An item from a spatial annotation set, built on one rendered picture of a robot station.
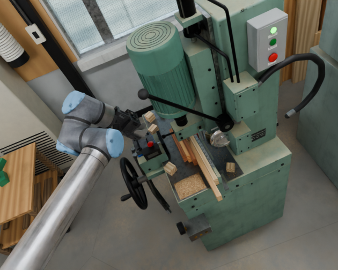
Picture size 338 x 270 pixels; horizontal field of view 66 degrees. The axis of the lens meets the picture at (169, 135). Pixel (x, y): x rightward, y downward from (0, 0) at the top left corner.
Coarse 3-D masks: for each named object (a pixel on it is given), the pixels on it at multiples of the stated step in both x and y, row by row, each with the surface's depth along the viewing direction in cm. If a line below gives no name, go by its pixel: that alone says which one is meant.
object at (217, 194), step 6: (186, 138) 126; (192, 144) 123; (192, 150) 121; (198, 156) 118; (198, 162) 116; (204, 168) 114; (204, 174) 112; (210, 180) 109; (210, 186) 110; (216, 186) 107; (216, 192) 105
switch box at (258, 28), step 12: (276, 12) 76; (252, 24) 76; (264, 24) 74; (276, 24) 75; (252, 36) 78; (264, 36) 76; (276, 36) 78; (252, 48) 82; (264, 48) 80; (276, 48) 81; (252, 60) 86; (264, 60) 83; (276, 60) 85
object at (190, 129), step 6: (192, 114) 117; (192, 120) 115; (198, 120) 114; (174, 126) 116; (180, 126) 115; (186, 126) 114; (192, 126) 114; (204, 126) 117; (174, 132) 114; (180, 132) 114; (186, 132) 116; (192, 132) 117; (198, 132) 118; (180, 138) 117
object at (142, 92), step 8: (144, 96) 79; (152, 96) 82; (168, 104) 86; (176, 104) 87; (192, 112) 92; (200, 112) 94; (216, 120) 99; (224, 120) 100; (232, 120) 104; (224, 128) 101
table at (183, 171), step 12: (144, 120) 148; (156, 120) 145; (168, 120) 142; (168, 132) 137; (168, 144) 132; (168, 156) 128; (180, 156) 126; (180, 168) 122; (192, 168) 120; (168, 180) 120; (180, 180) 118; (204, 180) 115; (204, 192) 113; (180, 204) 113
